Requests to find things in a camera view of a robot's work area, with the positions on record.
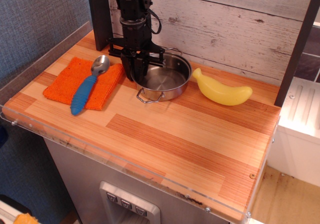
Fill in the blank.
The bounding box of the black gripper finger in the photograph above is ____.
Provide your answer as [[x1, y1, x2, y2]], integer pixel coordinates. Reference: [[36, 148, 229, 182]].
[[120, 52, 135, 81], [133, 57, 150, 83]]

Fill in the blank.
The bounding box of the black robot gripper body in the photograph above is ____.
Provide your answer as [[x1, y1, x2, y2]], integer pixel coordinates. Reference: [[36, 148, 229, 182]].
[[108, 17, 165, 67]]

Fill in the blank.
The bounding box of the silver steel pan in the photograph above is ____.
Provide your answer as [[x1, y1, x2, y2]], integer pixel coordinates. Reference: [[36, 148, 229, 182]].
[[134, 47, 192, 104]]

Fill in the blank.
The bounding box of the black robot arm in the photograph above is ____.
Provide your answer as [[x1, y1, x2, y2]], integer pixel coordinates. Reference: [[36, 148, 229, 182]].
[[108, 0, 165, 82]]

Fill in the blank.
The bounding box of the orange knitted rag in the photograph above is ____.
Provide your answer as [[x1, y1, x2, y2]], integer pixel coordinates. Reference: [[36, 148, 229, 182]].
[[43, 57, 124, 111]]

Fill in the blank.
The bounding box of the yellow plastic banana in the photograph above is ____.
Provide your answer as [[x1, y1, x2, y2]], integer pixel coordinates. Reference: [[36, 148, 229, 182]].
[[192, 68, 253, 106]]

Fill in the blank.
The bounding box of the grey toy fridge cabinet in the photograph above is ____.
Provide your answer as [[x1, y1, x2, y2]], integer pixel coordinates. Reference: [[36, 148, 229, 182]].
[[44, 138, 227, 224]]

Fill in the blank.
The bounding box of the clear acrylic edge guard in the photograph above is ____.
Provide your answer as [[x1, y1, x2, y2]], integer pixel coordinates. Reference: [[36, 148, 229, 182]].
[[3, 100, 280, 224]]

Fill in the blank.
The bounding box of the silver ice dispenser panel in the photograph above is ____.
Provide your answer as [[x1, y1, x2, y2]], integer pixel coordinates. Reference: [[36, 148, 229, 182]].
[[99, 181, 161, 224]]

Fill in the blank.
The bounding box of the white toy sink unit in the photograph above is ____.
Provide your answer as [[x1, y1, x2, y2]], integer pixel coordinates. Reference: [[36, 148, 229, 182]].
[[265, 21, 320, 188]]

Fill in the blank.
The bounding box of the orange object at corner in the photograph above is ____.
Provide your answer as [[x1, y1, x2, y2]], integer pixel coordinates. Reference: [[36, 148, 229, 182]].
[[13, 213, 39, 224]]

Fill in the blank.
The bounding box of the blue handled metal spoon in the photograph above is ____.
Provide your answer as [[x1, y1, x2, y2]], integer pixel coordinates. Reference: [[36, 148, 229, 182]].
[[70, 55, 110, 116]]

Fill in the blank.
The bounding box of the dark brown right post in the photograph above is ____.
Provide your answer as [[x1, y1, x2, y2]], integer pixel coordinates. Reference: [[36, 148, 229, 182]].
[[274, 0, 320, 107]]

